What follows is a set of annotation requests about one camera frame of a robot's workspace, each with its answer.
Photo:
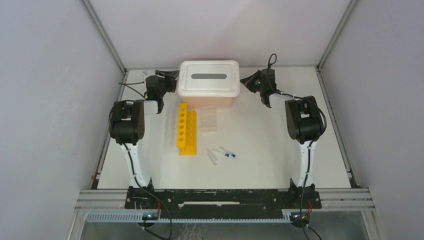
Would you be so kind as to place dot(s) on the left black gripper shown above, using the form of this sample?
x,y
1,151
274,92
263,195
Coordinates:
x,y
169,81

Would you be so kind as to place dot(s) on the clear tube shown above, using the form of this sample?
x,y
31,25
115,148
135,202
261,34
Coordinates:
x,y
211,154
212,160

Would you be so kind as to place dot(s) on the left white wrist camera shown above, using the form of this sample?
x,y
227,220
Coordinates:
x,y
145,74

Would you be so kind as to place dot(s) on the pink plastic storage bin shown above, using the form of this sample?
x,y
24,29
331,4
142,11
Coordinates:
x,y
207,101

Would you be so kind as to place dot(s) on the clear tube right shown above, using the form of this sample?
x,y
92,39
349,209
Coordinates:
x,y
211,154

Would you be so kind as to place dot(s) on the yellow test tube rack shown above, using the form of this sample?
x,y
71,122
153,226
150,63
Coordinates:
x,y
186,132

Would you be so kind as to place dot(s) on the clear well plate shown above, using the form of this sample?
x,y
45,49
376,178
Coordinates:
x,y
208,119

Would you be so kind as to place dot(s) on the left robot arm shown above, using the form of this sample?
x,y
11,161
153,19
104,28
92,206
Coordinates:
x,y
127,126

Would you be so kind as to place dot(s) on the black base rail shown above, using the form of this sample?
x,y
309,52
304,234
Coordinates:
x,y
221,204

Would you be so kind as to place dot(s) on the blue capped tube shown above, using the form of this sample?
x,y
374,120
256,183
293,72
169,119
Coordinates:
x,y
228,152
220,152

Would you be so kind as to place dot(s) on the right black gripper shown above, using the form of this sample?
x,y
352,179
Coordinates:
x,y
248,82

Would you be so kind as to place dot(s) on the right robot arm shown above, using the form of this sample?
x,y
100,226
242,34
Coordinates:
x,y
305,122

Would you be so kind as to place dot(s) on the translucent white bin lid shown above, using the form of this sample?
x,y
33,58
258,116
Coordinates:
x,y
208,78

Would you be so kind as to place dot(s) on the clear tube left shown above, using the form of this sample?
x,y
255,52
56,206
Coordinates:
x,y
212,160

